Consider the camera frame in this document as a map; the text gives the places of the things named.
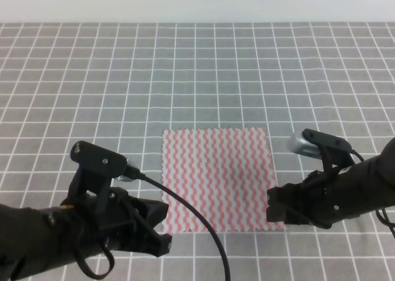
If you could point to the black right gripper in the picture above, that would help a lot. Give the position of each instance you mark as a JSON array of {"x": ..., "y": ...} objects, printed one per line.
[{"x": 307, "y": 203}]

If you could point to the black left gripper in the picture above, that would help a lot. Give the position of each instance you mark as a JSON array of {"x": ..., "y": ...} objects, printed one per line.
[{"x": 125, "y": 224}]

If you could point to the pink white wavy towel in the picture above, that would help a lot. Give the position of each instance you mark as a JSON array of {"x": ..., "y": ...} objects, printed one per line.
[{"x": 222, "y": 172}]

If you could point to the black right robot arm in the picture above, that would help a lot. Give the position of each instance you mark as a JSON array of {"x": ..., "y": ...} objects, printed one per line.
[{"x": 367, "y": 186}]

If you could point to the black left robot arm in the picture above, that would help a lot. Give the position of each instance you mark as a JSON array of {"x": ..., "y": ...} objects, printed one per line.
[{"x": 34, "y": 241}]

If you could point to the grey checked tablecloth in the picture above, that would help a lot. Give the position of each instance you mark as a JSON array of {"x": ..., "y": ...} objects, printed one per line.
[{"x": 121, "y": 85}]

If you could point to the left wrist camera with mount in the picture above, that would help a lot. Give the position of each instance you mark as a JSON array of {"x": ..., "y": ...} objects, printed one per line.
[{"x": 97, "y": 167}]

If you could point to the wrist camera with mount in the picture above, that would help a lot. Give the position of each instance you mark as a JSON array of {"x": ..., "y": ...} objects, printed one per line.
[
  {"x": 330, "y": 149},
  {"x": 97, "y": 167}
]

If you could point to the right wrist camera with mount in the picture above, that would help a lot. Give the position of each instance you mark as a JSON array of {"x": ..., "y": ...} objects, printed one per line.
[{"x": 330, "y": 149}]

